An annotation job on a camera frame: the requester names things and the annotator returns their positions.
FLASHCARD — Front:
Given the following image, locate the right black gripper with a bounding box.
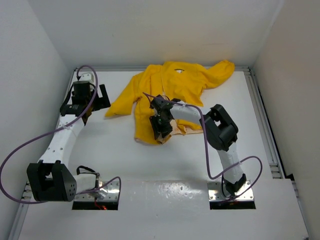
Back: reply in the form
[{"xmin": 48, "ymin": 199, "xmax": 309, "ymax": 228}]
[{"xmin": 150, "ymin": 113, "xmax": 173, "ymax": 139}]

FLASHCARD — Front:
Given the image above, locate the yellow zip-up jacket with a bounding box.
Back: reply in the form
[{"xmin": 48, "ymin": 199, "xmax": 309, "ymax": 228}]
[{"xmin": 105, "ymin": 60, "xmax": 236, "ymax": 145}]

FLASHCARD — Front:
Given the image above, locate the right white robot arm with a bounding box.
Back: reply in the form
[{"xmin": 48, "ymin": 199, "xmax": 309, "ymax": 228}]
[{"xmin": 149, "ymin": 95, "xmax": 247, "ymax": 197}]

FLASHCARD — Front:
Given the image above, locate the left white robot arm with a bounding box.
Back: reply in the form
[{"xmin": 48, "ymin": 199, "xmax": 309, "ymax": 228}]
[{"xmin": 26, "ymin": 80, "xmax": 111, "ymax": 202}]

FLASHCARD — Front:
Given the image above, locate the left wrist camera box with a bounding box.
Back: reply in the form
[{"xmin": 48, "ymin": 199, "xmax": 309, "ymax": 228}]
[{"xmin": 79, "ymin": 72, "xmax": 95, "ymax": 84}]

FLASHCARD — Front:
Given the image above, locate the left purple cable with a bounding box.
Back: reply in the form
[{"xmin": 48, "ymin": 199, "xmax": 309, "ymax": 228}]
[{"xmin": 0, "ymin": 65, "xmax": 122, "ymax": 205}]

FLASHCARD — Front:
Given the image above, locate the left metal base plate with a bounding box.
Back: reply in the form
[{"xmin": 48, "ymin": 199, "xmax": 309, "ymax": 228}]
[{"xmin": 74, "ymin": 179, "xmax": 120, "ymax": 202}]

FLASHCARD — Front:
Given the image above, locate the metal base plate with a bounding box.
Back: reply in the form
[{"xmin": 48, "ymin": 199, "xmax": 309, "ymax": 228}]
[
  {"xmin": 207, "ymin": 181, "xmax": 254, "ymax": 202},
  {"xmin": 74, "ymin": 179, "xmax": 120, "ymax": 202}
]

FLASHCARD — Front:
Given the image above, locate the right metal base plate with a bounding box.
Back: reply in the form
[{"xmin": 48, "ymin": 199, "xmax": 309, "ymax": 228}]
[{"xmin": 207, "ymin": 181, "xmax": 254, "ymax": 202}]

